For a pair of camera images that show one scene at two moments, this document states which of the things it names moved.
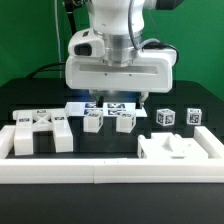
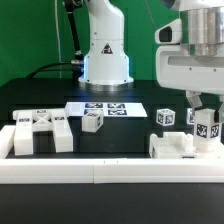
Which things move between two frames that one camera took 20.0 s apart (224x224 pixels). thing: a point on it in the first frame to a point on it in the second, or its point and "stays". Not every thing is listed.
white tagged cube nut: (165, 117) stays
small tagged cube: (93, 121) stays
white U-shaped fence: (112, 170) stays
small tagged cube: (125, 122) to (207, 132)
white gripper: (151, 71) to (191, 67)
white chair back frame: (28, 122) stays
